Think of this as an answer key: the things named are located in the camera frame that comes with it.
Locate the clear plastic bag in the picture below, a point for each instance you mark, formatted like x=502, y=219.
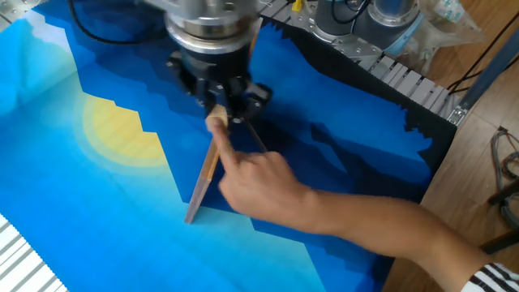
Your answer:
x=442, y=28

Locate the striped shirt sleeve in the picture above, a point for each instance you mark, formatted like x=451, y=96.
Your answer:
x=492, y=280

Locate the blue landscape print cloth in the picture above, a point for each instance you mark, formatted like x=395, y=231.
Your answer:
x=101, y=203

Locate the aluminium profile bar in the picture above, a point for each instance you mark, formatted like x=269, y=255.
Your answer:
x=486, y=77

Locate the wooden picture frame with stand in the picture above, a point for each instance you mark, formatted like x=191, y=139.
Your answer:
x=204, y=178

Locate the person's bare forearm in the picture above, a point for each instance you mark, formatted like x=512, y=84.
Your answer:
x=385, y=227

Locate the person's bare hand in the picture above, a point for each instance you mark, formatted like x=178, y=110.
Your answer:
x=263, y=186

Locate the small yellow clip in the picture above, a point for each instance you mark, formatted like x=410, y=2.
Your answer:
x=297, y=5

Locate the small wooden cube block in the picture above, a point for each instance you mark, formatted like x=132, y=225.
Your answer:
x=219, y=113

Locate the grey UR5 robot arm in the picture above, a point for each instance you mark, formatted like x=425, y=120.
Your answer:
x=211, y=22

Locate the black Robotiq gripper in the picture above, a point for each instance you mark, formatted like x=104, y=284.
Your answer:
x=215, y=67

